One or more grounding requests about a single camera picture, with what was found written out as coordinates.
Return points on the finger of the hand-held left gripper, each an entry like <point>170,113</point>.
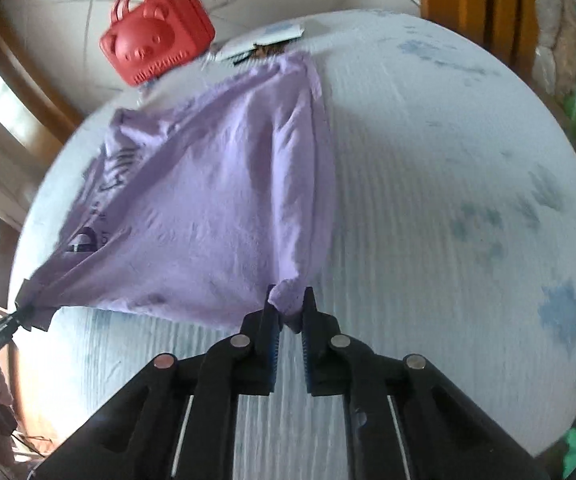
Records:
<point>23,316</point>

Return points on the white paper card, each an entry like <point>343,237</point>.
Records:
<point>263,40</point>

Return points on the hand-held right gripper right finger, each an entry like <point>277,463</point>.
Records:
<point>309,355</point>

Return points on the white blue-printed bed sheet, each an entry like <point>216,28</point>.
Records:
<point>443,170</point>

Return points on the red bear-face plastic basket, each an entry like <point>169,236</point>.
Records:
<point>155,42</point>

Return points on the wooden door frame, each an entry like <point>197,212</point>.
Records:
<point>468,0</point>

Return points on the purple t-shirt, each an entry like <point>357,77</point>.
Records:
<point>208,185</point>

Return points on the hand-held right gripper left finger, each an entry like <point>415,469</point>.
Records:
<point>271,345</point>

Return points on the wooden window frame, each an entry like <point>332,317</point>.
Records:
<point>28,75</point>

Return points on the beige fluffy cloth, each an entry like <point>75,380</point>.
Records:
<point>558,30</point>

